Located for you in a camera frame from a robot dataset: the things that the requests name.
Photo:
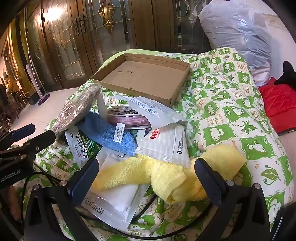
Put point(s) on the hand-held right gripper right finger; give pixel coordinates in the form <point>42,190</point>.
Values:
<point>208,180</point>

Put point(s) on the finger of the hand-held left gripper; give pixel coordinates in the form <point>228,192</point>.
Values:
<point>40,141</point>
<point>20,133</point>

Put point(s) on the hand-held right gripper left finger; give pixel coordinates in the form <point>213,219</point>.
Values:
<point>77,186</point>

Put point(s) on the clear packet white gauze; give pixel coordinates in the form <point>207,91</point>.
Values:
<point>115,197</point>

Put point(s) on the green white medicine packet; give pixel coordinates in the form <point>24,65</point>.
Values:
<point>83,146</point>

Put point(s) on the yellow towel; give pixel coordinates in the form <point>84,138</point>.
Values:
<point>161,176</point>

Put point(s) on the clear bag brown contents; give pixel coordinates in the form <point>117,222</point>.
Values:
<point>74,109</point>

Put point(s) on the white packet red print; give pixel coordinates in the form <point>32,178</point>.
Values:
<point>166,143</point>

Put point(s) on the blue towel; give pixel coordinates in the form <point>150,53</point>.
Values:
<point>104,132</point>

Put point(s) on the pink cartoon tin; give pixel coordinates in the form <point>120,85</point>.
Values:
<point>129,118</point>

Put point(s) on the large white packet blue print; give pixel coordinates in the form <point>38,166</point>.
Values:
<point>157,111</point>

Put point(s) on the shallow cardboard box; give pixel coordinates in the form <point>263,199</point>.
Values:
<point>143,78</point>

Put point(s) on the person's left hand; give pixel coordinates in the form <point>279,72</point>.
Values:
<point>12,201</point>

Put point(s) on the wooden furniture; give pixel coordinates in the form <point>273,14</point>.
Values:
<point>18,99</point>

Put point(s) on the purple floor object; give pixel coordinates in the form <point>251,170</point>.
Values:
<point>44,99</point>

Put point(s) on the yellow blurred figure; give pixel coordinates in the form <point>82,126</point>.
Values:
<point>11,83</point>

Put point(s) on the green white printed blanket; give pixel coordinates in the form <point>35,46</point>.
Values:
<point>231,111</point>

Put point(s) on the wooden glass-panel doors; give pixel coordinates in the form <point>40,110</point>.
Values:
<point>69,46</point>

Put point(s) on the red jacket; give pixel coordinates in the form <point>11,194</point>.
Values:
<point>277,102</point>

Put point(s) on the black cloth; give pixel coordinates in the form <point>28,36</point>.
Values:
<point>289,74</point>

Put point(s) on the large clear plastic bag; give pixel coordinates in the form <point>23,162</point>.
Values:
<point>235,34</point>

